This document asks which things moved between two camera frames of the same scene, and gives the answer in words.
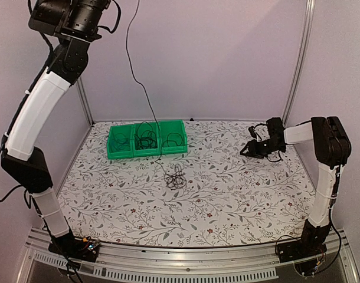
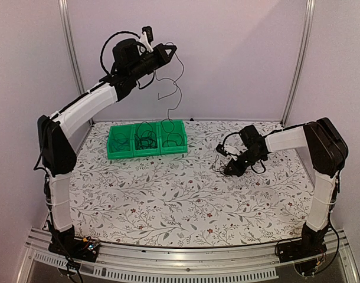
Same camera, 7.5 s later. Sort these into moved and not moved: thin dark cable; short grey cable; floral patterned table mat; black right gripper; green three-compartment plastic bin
Moved: black right gripper
Not moved: short grey cable; green three-compartment plastic bin; floral patterned table mat; thin dark cable
